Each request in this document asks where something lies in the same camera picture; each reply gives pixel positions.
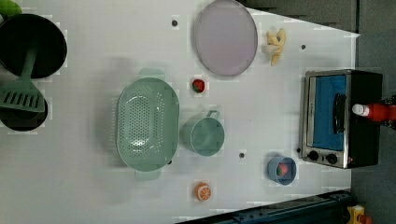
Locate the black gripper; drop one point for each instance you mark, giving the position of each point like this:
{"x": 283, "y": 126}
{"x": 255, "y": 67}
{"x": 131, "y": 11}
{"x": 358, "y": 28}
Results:
{"x": 390, "y": 121}

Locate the red ketchup bottle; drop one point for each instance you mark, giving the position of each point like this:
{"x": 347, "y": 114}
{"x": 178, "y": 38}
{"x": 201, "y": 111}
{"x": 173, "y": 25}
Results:
{"x": 375, "y": 112}

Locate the black toaster oven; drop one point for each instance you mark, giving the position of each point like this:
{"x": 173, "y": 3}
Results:
{"x": 332, "y": 134}

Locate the yellow peeled banana toy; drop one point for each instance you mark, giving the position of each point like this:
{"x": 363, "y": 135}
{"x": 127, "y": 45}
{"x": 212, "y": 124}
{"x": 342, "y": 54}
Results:
{"x": 274, "y": 45}

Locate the red strawberry in bowl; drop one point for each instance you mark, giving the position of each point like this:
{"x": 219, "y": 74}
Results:
{"x": 281, "y": 169}

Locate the blue bowl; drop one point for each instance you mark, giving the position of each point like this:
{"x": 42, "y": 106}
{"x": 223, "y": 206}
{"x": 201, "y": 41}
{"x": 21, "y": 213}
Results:
{"x": 288, "y": 177}

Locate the purple oval plate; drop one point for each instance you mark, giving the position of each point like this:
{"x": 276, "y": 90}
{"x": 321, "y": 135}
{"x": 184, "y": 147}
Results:
{"x": 226, "y": 38}

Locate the small red strawberry toy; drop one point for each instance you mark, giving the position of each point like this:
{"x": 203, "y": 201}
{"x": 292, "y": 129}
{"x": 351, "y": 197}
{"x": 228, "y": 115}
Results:
{"x": 198, "y": 85}

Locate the orange slice toy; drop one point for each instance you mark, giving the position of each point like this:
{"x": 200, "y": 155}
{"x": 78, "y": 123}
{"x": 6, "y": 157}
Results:
{"x": 202, "y": 192}

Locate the green oval colander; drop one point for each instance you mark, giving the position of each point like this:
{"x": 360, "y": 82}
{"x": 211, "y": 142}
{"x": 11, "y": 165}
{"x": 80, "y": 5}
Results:
{"x": 147, "y": 124}

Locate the green slotted spatula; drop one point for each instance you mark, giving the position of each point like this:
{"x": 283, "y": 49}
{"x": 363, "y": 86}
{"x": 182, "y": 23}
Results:
{"x": 22, "y": 94}

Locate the black small pan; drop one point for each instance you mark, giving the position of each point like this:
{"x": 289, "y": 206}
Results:
{"x": 23, "y": 121}

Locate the black round pan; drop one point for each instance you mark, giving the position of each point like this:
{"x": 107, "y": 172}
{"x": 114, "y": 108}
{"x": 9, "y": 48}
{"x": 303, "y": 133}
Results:
{"x": 23, "y": 32}

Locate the green object at corner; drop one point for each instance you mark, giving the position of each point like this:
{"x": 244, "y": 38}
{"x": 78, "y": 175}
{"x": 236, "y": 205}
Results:
{"x": 9, "y": 8}

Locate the dark blue metal frame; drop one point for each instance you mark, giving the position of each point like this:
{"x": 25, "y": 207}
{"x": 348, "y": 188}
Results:
{"x": 326, "y": 208}

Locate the green cup with handle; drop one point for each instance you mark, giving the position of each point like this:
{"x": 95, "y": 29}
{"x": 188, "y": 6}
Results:
{"x": 203, "y": 134}

